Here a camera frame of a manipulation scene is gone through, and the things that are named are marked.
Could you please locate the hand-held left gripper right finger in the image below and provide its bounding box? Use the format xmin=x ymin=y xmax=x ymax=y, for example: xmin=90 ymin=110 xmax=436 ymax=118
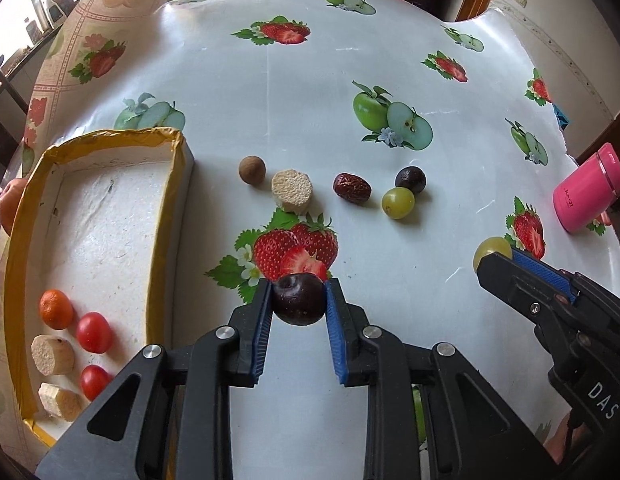
xmin=324 ymin=279 xmax=560 ymax=480

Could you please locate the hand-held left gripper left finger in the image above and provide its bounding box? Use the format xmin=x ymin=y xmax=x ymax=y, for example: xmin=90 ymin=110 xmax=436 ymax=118
xmin=35 ymin=277 xmax=274 ymax=480

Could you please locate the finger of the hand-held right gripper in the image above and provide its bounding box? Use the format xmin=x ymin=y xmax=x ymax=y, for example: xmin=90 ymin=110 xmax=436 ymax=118
xmin=512 ymin=249 xmax=578 ymax=306
xmin=477 ymin=252 xmax=573 ymax=328

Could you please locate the large green grape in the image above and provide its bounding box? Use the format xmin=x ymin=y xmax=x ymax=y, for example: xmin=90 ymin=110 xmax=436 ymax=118
xmin=472 ymin=236 xmax=514 ymax=273

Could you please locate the dark plum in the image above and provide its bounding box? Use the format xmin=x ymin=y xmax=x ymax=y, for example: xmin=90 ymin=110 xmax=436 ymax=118
xmin=272 ymin=273 xmax=327 ymax=326

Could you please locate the red cherry tomato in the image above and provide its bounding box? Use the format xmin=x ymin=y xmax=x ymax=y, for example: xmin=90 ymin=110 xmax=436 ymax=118
xmin=76 ymin=311 xmax=114 ymax=354
xmin=80 ymin=364 xmax=113 ymax=402

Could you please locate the white box with yellow tape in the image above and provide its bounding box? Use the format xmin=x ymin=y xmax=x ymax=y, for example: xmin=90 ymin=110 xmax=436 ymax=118
xmin=2 ymin=127 xmax=195 ymax=448

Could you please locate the orange tangerine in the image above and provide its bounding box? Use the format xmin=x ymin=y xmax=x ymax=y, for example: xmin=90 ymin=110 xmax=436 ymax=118
xmin=39 ymin=289 xmax=75 ymax=331

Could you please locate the beige biscuit piece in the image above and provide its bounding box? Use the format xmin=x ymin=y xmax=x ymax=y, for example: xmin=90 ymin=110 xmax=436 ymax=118
xmin=38 ymin=382 xmax=83 ymax=422

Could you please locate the pink thermos flask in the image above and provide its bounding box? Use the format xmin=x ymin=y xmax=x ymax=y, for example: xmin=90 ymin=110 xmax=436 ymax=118
xmin=552 ymin=142 xmax=620 ymax=234

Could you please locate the dried red date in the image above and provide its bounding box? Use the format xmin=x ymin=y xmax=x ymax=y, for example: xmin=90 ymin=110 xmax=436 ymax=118
xmin=333 ymin=172 xmax=373 ymax=207

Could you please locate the small green grape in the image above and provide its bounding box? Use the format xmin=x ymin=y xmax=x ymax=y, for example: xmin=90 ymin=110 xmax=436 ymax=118
xmin=381 ymin=186 xmax=416 ymax=220

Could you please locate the short sugarcane piece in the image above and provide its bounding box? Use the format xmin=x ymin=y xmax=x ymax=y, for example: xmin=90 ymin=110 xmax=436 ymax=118
xmin=271 ymin=169 xmax=314 ymax=213

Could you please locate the dark purple grape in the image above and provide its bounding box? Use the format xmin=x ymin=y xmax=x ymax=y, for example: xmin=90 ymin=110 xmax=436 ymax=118
xmin=395 ymin=166 xmax=427 ymax=196

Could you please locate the brown longan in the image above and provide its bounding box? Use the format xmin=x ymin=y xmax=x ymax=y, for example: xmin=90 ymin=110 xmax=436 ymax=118
xmin=238 ymin=156 xmax=266 ymax=186

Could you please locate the white fruit print tablecloth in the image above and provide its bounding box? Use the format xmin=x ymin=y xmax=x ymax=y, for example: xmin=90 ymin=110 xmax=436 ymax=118
xmin=20 ymin=0 xmax=620 ymax=480

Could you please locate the orange red apple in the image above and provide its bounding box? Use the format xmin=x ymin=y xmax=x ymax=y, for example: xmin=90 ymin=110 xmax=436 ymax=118
xmin=0 ymin=177 xmax=30 ymax=237

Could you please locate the orange checked fruit tablecloth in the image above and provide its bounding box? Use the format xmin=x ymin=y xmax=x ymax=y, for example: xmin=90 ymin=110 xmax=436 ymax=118
xmin=0 ymin=0 xmax=175 ymax=466

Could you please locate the dark wooden chair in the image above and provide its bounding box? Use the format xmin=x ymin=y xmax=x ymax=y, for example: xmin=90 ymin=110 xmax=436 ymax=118
xmin=0 ymin=55 xmax=31 ymax=161

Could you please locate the white spray bottle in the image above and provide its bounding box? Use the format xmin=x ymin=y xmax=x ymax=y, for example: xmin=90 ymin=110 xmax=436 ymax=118
xmin=42 ymin=0 xmax=66 ymax=28

